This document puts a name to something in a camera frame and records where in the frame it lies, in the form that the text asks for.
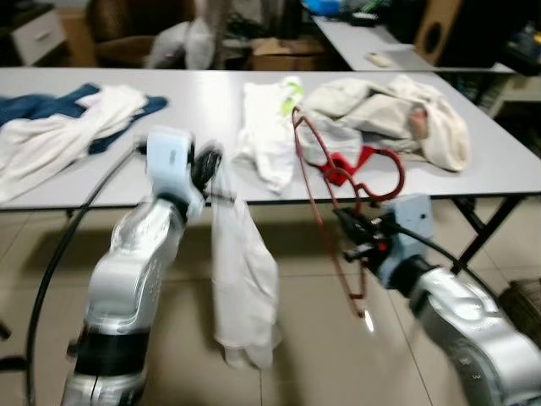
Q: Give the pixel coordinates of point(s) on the brown cardboard panel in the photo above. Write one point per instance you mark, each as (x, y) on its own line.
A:
(74, 38)

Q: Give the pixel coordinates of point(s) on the black metal table leg frame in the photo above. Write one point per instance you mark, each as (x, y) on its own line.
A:
(486, 235)

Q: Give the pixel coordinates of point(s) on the brown cardboard box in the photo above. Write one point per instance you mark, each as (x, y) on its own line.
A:
(287, 55)

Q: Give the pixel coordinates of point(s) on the blue denim jeans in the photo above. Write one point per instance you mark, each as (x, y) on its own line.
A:
(34, 108)

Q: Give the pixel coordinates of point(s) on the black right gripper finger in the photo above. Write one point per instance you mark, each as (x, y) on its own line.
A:
(361, 251)
(355, 221)

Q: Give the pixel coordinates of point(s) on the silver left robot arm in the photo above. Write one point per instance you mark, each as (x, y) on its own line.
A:
(127, 279)

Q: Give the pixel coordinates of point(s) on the white garment with green tag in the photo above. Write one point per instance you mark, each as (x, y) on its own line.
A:
(266, 127)

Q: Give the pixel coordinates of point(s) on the brown wicker stool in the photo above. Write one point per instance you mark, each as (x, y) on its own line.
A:
(522, 309)

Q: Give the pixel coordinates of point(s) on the grey pillow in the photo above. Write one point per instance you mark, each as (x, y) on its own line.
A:
(201, 42)
(169, 46)

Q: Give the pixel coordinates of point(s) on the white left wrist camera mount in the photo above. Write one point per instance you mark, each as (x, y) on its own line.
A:
(169, 161)

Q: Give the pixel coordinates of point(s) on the grey side table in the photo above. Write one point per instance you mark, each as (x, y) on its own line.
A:
(406, 46)

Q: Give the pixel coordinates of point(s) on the white drawer unit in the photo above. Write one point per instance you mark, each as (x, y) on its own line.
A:
(34, 38)

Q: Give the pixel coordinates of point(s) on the small red cloth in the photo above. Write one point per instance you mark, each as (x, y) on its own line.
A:
(342, 167)

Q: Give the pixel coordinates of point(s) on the wooden loudspeaker box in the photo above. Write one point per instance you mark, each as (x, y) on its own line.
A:
(435, 34)

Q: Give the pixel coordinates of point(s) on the small beige flat item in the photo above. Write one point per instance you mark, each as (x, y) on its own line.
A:
(379, 59)

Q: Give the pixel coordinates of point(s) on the beige crumpled garment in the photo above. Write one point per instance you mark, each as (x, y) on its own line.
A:
(406, 110)

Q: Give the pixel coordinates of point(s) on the black bag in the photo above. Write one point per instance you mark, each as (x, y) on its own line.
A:
(524, 51)

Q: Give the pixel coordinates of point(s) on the brown armchair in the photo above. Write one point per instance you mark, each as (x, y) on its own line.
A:
(118, 25)

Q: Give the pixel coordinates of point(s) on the blue round object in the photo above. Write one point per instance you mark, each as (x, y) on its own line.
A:
(321, 7)

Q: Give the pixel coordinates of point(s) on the red plastic clothes hanger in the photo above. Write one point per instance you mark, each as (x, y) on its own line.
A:
(401, 179)

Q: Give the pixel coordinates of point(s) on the plain white garment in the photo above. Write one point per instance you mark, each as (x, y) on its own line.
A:
(241, 279)
(59, 139)

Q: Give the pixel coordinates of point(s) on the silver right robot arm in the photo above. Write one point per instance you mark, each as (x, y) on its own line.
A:
(473, 321)

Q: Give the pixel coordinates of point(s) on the pale grey right wrist camera mount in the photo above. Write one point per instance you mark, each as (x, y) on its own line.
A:
(414, 220)

